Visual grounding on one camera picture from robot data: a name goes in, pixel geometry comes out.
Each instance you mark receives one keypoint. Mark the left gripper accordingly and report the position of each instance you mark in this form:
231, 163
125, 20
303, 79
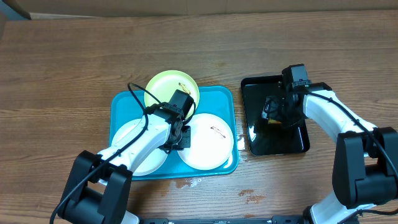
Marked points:
185, 142

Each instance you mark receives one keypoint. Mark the green rimmed plate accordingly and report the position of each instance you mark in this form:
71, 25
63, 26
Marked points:
161, 88

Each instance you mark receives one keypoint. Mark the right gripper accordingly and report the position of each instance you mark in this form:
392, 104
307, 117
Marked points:
273, 112

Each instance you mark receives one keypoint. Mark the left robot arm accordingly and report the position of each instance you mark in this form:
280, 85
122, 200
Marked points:
98, 185

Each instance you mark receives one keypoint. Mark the white plate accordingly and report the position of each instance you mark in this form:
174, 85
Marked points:
211, 142
154, 160

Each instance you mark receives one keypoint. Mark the green yellow sponge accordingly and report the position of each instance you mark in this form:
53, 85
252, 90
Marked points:
273, 121

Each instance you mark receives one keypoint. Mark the teal plastic tray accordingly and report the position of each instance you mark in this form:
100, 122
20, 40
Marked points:
216, 100

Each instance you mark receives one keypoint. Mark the black rectangular tray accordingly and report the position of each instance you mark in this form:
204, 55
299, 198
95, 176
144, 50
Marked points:
265, 138

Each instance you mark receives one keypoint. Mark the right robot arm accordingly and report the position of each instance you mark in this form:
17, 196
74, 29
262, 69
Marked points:
365, 164

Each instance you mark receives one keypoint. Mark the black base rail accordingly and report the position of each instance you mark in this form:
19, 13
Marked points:
278, 219

